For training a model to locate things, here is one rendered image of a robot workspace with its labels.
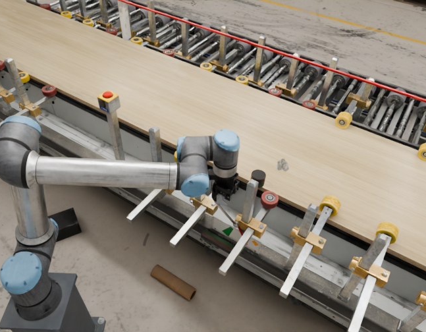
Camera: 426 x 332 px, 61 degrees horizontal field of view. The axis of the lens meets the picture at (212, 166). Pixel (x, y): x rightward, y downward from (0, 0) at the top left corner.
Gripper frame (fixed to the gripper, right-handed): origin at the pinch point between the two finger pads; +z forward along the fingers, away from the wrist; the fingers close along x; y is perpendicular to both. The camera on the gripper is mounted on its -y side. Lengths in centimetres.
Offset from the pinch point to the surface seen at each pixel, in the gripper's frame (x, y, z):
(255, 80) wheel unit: 115, -42, 15
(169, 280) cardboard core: -5, -28, 92
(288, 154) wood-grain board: 54, 10, 10
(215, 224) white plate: 5.3, -3.3, 25.1
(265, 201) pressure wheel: 19.1, 14.2, 9.4
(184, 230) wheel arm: -11.2, -9.7, 15.9
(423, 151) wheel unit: 92, 68, 5
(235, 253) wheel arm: -9.2, 15.2, 14.1
